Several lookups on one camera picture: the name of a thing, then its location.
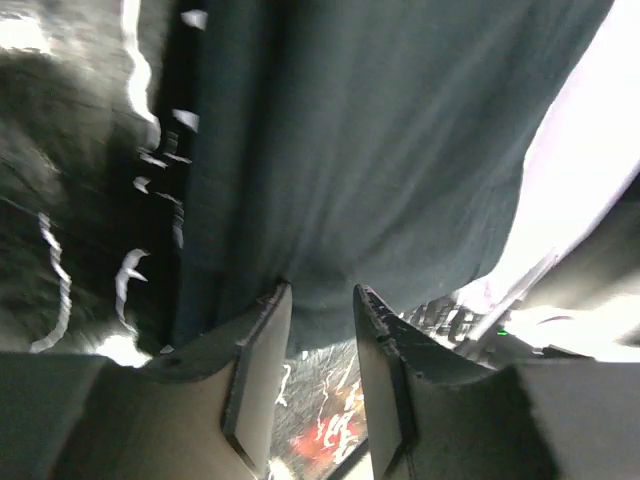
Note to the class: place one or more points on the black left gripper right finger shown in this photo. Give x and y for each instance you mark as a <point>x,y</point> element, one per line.
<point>432,414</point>

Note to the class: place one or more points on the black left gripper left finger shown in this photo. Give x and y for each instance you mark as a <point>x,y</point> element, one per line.
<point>203,411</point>

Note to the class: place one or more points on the black t shirt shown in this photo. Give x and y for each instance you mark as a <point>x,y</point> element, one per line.
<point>362,142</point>

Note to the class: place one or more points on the black marble pattern mat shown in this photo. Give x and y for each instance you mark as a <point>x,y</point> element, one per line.
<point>95,146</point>

